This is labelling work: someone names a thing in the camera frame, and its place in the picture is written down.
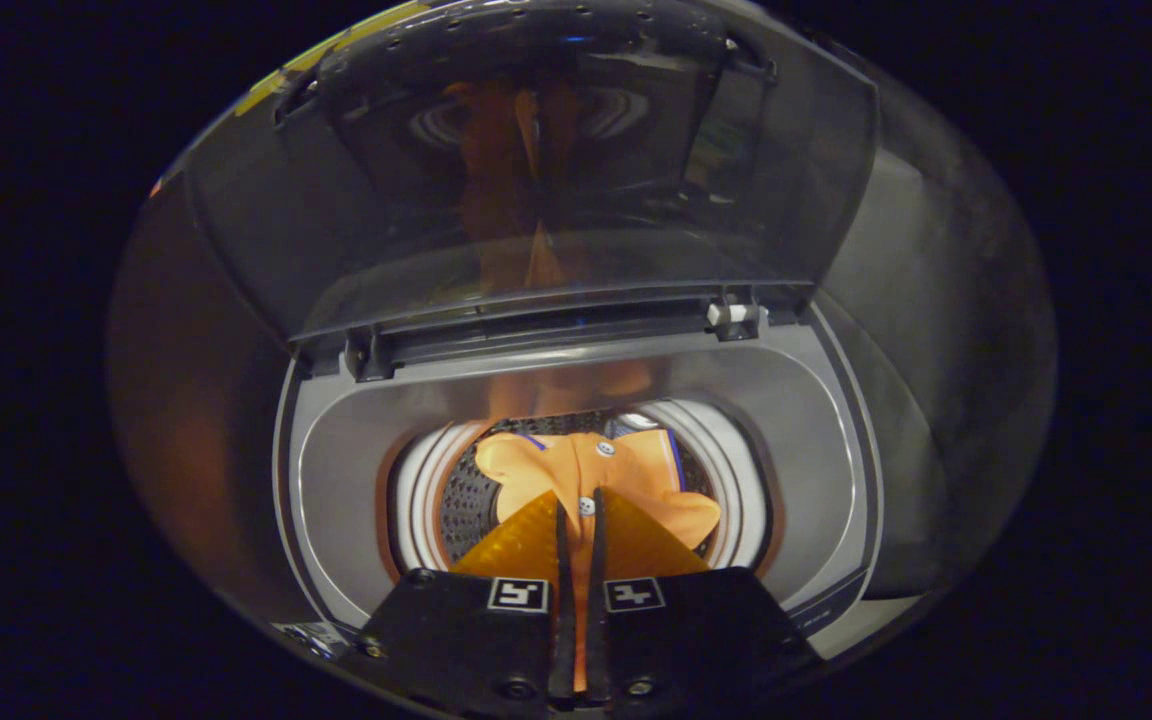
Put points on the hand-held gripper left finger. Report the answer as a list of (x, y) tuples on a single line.
[(564, 600)]

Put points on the orange polo shirt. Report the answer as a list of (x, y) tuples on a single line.
[(556, 465)]

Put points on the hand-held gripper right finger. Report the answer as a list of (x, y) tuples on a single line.
[(596, 600)]

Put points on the dark washing machine lid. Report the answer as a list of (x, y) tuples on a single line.
[(386, 230)]

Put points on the grey washing machine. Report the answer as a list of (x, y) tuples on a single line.
[(356, 470)]

